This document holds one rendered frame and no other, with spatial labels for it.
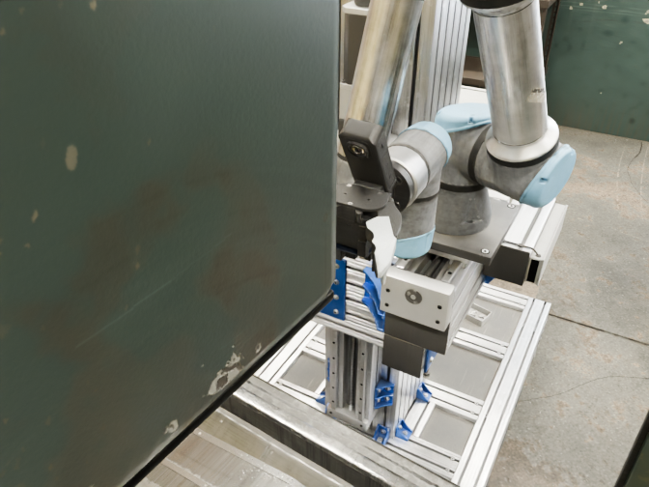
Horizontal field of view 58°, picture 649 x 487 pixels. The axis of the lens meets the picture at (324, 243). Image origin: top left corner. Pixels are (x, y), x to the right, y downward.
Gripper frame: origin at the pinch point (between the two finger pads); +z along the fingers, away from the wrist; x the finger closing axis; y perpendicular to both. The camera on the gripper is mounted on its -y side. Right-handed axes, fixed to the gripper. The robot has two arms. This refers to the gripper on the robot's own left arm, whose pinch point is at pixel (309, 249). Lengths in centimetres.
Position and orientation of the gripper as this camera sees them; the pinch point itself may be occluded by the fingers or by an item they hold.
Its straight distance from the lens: 59.9
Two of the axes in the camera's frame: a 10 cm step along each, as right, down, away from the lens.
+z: -4.8, 4.9, -7.3
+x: -8.8, -2.7, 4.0
